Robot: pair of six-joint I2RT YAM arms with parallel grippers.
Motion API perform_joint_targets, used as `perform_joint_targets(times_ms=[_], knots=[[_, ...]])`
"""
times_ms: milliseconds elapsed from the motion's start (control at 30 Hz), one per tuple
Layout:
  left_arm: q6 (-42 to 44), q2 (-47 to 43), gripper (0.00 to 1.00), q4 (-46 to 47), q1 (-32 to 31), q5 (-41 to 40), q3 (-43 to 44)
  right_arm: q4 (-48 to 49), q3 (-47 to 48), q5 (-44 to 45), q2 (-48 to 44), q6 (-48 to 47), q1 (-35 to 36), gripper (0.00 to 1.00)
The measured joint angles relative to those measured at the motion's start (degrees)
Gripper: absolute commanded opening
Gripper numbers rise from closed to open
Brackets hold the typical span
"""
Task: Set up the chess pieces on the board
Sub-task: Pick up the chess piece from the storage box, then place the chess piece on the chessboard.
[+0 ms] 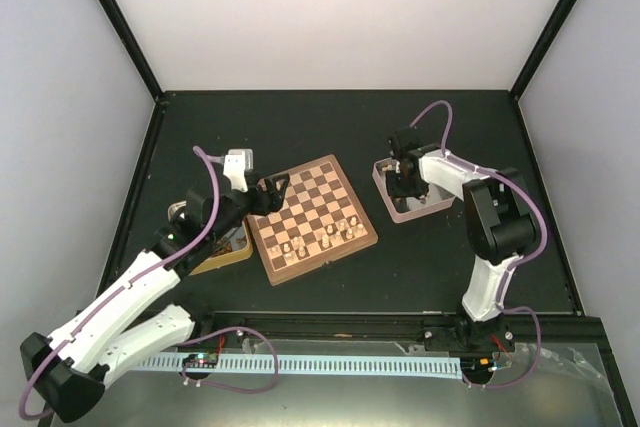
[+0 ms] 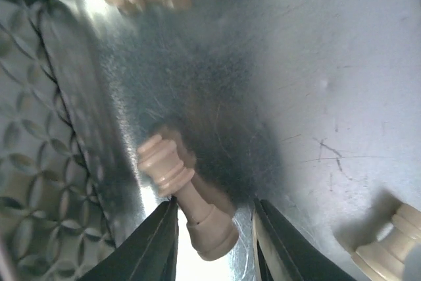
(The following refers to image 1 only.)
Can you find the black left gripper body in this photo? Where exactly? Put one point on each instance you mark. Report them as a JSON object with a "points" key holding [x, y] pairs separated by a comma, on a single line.
{"points": [[260, 205]]}

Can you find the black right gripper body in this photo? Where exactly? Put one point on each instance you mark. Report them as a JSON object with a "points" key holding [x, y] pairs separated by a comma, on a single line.
{"points": [[405, 187]]}

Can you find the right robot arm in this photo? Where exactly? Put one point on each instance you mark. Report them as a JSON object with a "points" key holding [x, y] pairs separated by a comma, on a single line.
{"points": [[503, 224]]}

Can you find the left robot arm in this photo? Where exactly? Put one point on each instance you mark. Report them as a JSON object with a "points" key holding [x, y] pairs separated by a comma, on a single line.
{"points": [[72, 367]]}

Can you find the wooden chess board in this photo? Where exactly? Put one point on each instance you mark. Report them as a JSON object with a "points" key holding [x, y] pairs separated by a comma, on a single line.
{"points": [[319, 195]]}

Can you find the dark chess pieces pile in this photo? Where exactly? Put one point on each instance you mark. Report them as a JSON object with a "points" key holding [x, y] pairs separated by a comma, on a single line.
{"points": [[229, 245]]}

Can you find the left circuit board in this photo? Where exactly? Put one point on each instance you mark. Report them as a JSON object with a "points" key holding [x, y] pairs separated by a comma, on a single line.
{"points": [[201, 360]]}

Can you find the circuit board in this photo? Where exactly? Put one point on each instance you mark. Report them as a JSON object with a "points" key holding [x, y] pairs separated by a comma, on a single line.
{"points": [[489, 364], [201, 360]]}

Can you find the right circuit board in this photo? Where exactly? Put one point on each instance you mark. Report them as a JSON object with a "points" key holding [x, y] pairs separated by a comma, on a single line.
{"points": [[489, 364]]}

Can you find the silver pink tin tray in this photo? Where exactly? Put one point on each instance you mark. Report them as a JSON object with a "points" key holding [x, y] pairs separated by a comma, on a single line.
{"points": [[407, 208]]}

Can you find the gold tin tray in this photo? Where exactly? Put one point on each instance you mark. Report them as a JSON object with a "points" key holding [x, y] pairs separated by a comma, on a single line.
{"points": [[187, 219]]}

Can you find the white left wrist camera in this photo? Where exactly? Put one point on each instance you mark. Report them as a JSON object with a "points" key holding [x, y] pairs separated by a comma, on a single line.
{"points": [[237, 163]]}

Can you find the white slotted cable duct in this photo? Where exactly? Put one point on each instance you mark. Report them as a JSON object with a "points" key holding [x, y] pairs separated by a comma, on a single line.
{"points": [[332, 365]]}

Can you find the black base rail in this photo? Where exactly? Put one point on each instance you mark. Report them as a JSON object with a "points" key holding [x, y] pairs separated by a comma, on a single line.
{"points": [[439, 331]]}

